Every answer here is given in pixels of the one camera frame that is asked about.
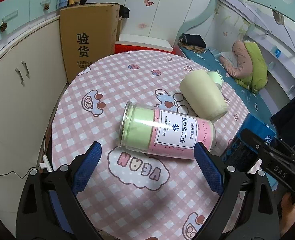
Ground cream cabinet with doors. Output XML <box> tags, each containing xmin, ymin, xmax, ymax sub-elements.
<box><xmin>0</xmin><ymin>17</ymin><xmax>67</xmax><ymax>232</ymax></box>

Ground dark folded clothes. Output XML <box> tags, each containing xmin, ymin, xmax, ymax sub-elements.
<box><xmin>178</xmin><ymin>34</ymin><xmax>207</xmax><ymax>53</ymax></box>

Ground pink checked tablecloth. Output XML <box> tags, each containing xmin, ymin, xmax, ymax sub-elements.
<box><xmin>51</xmin><ymin>50</ymin><xmax>263</xmax><ymax>240</ymax></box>

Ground red storage box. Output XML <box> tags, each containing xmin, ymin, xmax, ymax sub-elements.
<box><xmin>114</xmin><ymin>44</ymin><xmax>175</xmax><ymax>54</ymax></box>

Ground white charger with cable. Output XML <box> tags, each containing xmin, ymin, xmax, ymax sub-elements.
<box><xmin>0</xmin><ymin>139</ymin><xmax>53</xmax><ymax>179</ymax></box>

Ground pink green labelled jar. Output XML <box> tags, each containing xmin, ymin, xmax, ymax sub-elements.
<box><xmin>118</xmin><ymin>101</ymin><xmax>216</xmax><ymax>159</ymax></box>

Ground blue patterned bed sheet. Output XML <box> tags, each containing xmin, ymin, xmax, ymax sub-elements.
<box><xmin>180</xmin><ymin>47</ymin><xmax>272</xmax><ymax>127</ymax></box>

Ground teal drawer unit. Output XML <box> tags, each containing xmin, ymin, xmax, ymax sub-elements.
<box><xmin>0</xmin><ymin>0</ymin><xmax>57</xmax><ymax>41</ymax></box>

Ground small light green cup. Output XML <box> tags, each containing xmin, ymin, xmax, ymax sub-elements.
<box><xmin>207</xmin><ymin>71</ymin><xmax>224</xmax><ymax>90</ymax></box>

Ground cream plastic cup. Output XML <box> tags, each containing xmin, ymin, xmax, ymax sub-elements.
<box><xmin>180</xmin><ymin>69</ymin><xmax>228</xmax><ymax>122</ymax></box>

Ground white wardrobe with butterflies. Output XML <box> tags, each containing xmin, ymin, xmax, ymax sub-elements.
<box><xmin>98</xmin><ymin>0</ymin><xmax>210</xmax><ymax>45</ymax></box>

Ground blue metal cup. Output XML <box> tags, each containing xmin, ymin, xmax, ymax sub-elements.
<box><xmin>220</xmin><ymin>113</ymin><xmax>276</xmax><ymax>172</ymax></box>

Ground pink and green plush pillow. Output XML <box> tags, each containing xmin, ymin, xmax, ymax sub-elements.
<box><xmin>219</xmin><ymin>41</ymin><xmax>267</xmax><ymax>94</ymax></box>

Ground brown cardboard box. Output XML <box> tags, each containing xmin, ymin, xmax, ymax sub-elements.
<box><xmin>60</xmin><ymin>3</ymin><xmax>120</xmax><ymax>83</ymax></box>

